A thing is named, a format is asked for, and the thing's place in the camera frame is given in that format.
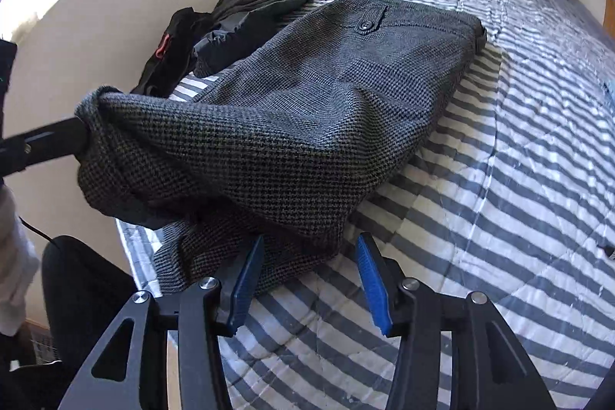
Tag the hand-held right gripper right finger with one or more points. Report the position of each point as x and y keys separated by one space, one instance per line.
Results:
x=372 y=285

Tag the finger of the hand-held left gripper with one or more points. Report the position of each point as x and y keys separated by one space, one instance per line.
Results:
x=53 y=141

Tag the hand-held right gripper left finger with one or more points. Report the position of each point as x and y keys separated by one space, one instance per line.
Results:
x=245 y=290

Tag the grey houndstooth pants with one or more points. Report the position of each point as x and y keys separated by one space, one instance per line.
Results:
x=298 y=102

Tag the person's left forearm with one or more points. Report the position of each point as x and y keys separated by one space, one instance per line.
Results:
x=17 y=266

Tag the person's leg in black trousers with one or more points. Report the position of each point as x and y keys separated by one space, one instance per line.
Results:
x=81 y=285

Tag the black jacket with red tag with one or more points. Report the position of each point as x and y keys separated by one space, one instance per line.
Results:
x=178 y=45

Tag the blue white striped quilt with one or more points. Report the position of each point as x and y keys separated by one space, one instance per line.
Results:
x=504 y=198

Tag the light blue folded jeans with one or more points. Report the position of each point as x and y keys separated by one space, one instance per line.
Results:
x=611 y=90

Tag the blue checkered bedsheet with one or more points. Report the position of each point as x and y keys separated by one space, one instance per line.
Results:
x=552 y=11

